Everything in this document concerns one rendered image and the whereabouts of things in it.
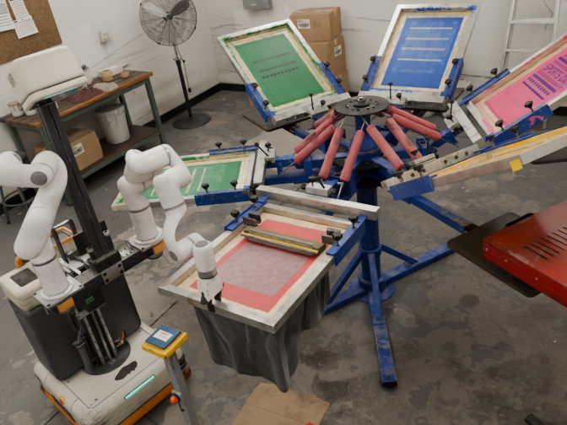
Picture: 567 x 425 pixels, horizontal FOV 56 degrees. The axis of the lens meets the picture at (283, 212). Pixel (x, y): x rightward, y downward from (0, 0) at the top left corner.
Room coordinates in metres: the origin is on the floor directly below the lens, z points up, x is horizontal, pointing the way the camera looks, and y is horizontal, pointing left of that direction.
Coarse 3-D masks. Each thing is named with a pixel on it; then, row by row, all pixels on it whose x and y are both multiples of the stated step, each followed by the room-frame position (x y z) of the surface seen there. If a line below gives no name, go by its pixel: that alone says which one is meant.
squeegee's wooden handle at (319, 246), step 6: (252, 228) 2.19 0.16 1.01; (258, 228) 2.19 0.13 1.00; (276, 234) 2.10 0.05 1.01; (282, 234) 2.10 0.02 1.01; (288, 234) 2.10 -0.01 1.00; (300, 240) 2.02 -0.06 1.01; (306, 240) 2.02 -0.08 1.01; (312, 240) 2.02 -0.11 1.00; (318, 246) 1.95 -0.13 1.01; (324, 246) 1.97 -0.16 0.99; (318, 252) 1.93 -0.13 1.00
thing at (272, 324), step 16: (272, 208) 2.37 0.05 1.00; (288, 208) 2.34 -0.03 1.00; (240, 224) 2.24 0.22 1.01; (336, 224) 2.15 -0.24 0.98; (224, 240) 2.13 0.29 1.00; (176, 272) 1.90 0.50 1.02; (192, 272) 1.93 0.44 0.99; (320, 272) 1.76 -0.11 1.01; (160, 288) 1.81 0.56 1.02; (176, 288) 1.78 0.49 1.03; (304, 288) 1.67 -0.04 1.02; (192, 304) 1.70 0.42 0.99; (224, 304) 1.64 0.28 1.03; (288, 304) 1.58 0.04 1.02; (240, 320) 1.56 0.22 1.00; (256, 320) 1.52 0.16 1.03; (272, 320) 1.50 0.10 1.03
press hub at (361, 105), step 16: (368, 96) 2.93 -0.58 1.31; (352, 112) 2.72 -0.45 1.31; (368, 112) 2.69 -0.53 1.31; (368, 144) 2.74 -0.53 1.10; (336, 160) 2.78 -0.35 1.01; (368, 160) 2.72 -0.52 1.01; (368, 176) 2.72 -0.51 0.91; (368, 192) 2.75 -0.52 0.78; (368, 224) 2.75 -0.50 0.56; (368, 240) 2.76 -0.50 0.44; (368, 272) 2.76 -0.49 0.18; (368, 288) 2.73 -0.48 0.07; (384, 288) 2.76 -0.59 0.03
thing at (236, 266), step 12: (264, 228) 2.24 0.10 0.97; (276, 228) 2.22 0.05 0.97; (288, 228) 2.21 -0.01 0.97; (228, 252) 2.06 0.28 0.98; (240, 252) 2.05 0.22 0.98; (252, 252) 2.03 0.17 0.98; (264, 252) 2.02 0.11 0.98; (216, 264) 1.98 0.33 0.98; (228, 264) 1.96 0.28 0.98; (240, 264) 1.95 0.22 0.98; (252, 264) 1.94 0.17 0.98; (228, 276) 1.87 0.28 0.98; (240, 276) 1.86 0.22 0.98; (228, 288) 1.78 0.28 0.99
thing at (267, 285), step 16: (320, 240) 2.06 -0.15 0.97; (272, 256) 1.98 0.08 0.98; (288, 256) 1.96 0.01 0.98; (304, 256) 1.94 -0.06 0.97; (256, 272) 1.87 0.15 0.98; (272, 272) 1.85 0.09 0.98; (288, 272) 1.84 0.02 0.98; (304, 272) 1.82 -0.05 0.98; (240, 288) 1.77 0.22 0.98; (256, 288) 1.76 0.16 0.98; (272, 288) 1.74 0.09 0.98; (288, 288) 1.73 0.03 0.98; (256, 304) 1.65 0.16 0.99; (272, 304) 1.64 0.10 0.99
